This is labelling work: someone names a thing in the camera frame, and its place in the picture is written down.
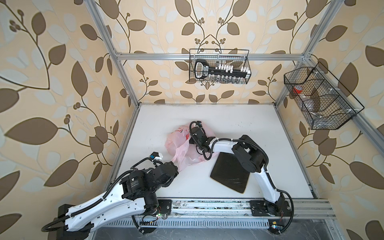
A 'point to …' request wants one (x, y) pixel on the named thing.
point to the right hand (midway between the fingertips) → (189, 136)
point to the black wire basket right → (324, 102)
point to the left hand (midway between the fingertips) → (182, 168)
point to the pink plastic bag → (208, 131)
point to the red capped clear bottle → (297, 89)
